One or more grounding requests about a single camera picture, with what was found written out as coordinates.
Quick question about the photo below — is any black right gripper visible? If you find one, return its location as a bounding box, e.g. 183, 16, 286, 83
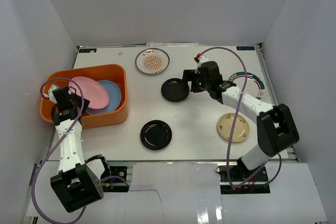
178, 70, 211, 93

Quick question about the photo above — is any pink plate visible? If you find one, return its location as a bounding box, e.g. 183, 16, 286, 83
72, 77, 109, 110

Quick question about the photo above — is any black plate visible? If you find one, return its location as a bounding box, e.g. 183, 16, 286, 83
161, 78, 189, 102
140, 120, 172, 151

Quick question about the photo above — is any light blue plate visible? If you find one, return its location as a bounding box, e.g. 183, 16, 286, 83
86, 80, 122, 115

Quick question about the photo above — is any orange sunburst patterned plate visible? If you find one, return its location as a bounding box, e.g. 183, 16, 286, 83
135, 48, 170, 75

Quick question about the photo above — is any white plate green rim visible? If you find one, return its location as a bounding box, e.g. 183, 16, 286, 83
229, 71, 266, 100

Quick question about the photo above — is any beige plate with calligraphy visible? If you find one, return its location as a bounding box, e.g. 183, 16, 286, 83
217, 113, 250, 143

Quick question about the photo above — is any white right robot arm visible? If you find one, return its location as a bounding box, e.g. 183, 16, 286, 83
182, 61, 300, 182

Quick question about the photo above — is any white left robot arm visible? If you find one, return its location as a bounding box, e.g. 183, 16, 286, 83
48, 84, 111, 212

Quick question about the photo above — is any orange plastic bin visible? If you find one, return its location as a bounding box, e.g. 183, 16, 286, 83
40, 64, 128, 129

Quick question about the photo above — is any left blue table label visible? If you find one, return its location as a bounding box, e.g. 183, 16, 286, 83
78, 48, 97, 54

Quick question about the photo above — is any blue table label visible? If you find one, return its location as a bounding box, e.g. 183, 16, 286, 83
236, 46, 255, 51
78, 48, 97, 54

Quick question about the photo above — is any right blue table label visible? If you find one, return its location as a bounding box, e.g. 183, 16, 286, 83
236, 46, 255, 51

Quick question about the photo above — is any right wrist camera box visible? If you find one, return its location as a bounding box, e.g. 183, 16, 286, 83
194, 54, 209, 68

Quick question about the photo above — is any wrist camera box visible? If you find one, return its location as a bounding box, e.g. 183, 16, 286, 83
43, 84, 60, 101
194, 54, 209, 68

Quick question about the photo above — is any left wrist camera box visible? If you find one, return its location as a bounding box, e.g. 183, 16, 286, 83
43, 84, 60, 101

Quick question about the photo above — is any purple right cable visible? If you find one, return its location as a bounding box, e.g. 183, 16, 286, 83
199, 46, 283, 190

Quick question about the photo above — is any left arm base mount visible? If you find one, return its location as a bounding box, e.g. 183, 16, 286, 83
101, 165, 132, 193

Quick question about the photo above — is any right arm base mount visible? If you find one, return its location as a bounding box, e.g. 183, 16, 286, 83
215, 165, 270, 195

